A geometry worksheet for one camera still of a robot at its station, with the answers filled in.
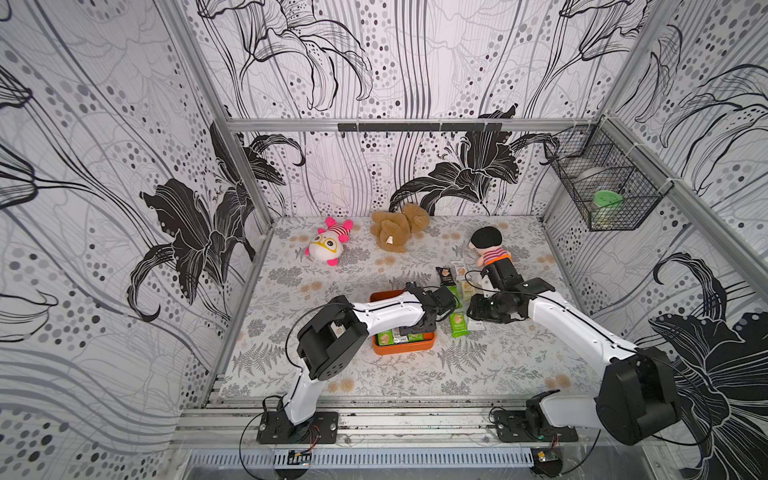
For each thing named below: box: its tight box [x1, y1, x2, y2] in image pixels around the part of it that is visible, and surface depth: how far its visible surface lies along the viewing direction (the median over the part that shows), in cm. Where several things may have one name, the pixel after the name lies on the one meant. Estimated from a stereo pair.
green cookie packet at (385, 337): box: [377, 329, 395, 346], surface depth 87 cm
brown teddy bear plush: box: [370, 203, 431, 253], surface depth 108 cm
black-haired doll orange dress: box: [468, 226, 512, 267], surface depth 106 cm
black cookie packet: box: [435, 267, 456, 286], surface depth 103 cm
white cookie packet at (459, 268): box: [451, 260, 467, 277], surface depth 104 cm
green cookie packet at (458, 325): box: [449, 312, 470, 339], surface depth 91 cm
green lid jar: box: [591, 189, 624, 226], surface depth 80 cm
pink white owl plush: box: [304, 217, 354, 267], surface depth 106 cm
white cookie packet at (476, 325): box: [468, 318, 486, 331], surface depth 92 cm
